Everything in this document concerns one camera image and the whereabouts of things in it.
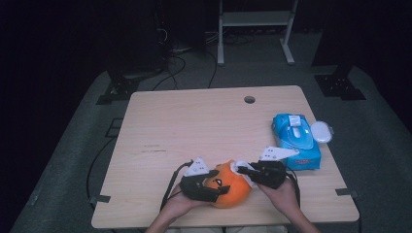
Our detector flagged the black stand base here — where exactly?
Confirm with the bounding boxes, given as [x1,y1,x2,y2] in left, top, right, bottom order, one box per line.
[95,63,164,106]
[313,63,367,102]

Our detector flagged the white metal stand frame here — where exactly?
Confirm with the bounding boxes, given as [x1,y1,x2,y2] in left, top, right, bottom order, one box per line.
[217,0,300,67]

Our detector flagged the black floor frame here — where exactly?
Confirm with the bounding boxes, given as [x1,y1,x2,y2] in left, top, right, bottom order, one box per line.
[104,117,124,139]

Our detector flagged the left hand-held gripper cable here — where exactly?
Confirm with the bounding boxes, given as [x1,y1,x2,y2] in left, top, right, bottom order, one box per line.
[159,160,194,212]

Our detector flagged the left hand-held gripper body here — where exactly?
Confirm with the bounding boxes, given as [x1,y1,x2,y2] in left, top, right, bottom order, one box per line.
[179,156,223,204]

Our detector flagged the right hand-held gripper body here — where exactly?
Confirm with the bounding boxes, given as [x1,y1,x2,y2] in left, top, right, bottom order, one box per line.
[253,146,300,190]

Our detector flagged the white wet wipe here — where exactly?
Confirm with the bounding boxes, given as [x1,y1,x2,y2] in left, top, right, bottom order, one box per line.
[229,159,258,188]

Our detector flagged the grey table edge clip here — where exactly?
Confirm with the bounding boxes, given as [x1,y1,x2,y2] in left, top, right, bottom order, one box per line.
[334,187,361,199]
[88,193,112,206]

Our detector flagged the long black floor cable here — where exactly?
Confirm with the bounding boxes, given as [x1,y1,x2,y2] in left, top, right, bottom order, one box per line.
[86,137,117,202]

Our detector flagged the blue wet wipe pack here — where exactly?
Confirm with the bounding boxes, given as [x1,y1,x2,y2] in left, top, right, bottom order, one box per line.
[271,113,334,171]

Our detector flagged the right hand-held gripper cable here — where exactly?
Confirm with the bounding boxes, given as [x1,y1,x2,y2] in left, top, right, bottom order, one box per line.
[285,169,302,209]

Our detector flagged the orange plush toy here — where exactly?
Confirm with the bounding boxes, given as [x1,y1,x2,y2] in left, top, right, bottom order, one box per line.
[203,159,253,209]

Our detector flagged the hand-held gripper cable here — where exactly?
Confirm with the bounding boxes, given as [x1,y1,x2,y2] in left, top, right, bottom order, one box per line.
[285,169,302,209]
[159,160,194,212]

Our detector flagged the person's right hand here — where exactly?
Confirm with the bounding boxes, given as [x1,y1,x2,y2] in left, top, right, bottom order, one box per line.
[257,178,301,218]

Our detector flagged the tangle of floor cables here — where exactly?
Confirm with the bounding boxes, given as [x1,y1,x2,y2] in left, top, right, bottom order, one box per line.
[223,31,258,47]

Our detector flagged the person's left hand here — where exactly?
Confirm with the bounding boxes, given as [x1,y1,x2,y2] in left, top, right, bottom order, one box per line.
[160,183,208,220]

